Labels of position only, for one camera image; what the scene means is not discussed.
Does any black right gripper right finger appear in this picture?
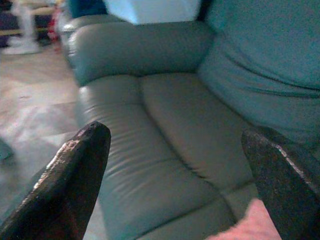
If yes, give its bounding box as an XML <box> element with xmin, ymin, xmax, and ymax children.
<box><xmin>240</xmin><ymin>126</ymin><xmax>320</xmax><ymax>240</ymax></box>

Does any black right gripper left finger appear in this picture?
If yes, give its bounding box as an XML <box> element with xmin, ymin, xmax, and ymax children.
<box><xmin>0</xmin><ymin>121</ymin><xmax>112</xmax><ymax>240</ymax></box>

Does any pink dotted pillow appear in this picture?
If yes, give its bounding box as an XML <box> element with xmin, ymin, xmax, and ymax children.
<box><xmin>207</xmin><ymin>199</ymin><xmax>280</xmax><ymax>240</ymax></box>

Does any grey-green leather sofa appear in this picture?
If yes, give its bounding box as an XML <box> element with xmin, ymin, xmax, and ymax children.
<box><xmin>58</xmin><ymin>0</ymin><xmax>320</xmax><ymax>240</ymax></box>

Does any purple armchair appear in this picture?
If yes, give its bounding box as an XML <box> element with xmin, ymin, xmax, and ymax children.
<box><xmin>0</xmin><ymin>0</ymin><xmax>60</xmax><ymax>48</ymax></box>

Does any white pedestal fan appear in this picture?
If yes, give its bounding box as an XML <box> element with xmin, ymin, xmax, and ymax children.
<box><xmin>3</xmin><ymin>0</ymin><xmax>42</xmax><ymax>55</ymax></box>

